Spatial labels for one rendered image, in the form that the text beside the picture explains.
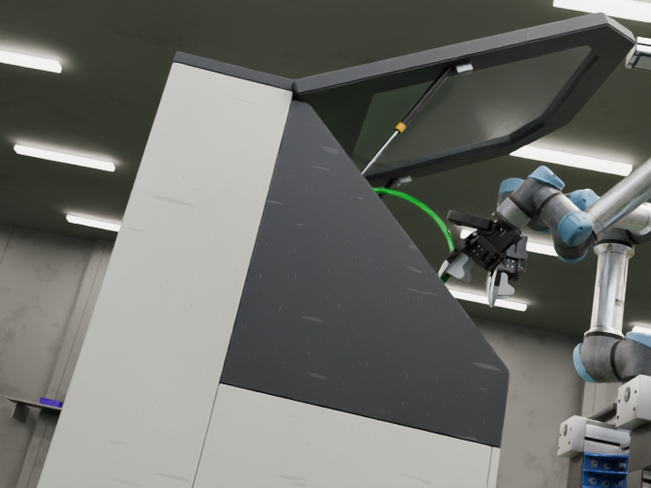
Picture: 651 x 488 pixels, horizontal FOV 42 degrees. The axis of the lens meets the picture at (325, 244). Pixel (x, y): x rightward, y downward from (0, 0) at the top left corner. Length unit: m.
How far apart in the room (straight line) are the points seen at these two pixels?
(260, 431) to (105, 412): 0.30
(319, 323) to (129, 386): 0.40
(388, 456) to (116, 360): 0.57
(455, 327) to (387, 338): 0.15
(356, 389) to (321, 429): 0.11
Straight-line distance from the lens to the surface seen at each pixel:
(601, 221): 2.08
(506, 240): 1.99
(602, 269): 2.62
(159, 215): 1.80
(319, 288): 1.75
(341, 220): 1.81
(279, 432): 1.69
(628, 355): 2.45
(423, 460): 1.72
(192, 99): 1.91
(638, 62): 2.57
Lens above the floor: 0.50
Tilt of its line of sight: 21 degrees up
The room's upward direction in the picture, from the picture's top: 13 degrees clockwise
